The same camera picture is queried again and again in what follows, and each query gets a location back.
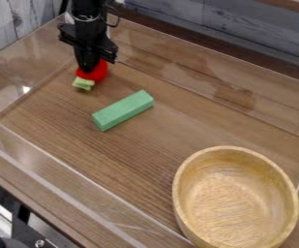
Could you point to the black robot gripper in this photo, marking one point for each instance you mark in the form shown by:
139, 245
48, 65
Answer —
90, 41

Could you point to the red plush strawberry toy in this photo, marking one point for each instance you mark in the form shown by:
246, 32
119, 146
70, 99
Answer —
86, 80

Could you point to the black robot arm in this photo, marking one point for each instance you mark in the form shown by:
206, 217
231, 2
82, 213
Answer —
88, 10

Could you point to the green foam block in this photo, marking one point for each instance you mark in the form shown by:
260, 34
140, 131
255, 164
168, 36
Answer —
122, 110

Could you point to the wooden bowl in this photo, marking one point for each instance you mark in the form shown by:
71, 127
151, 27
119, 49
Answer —
234, 199

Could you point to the black device with knob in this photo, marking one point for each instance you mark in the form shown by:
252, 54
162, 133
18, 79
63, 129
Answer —
24, 237

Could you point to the clear acrylic enclosure wall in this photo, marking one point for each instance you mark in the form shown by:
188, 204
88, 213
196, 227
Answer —
99, 184

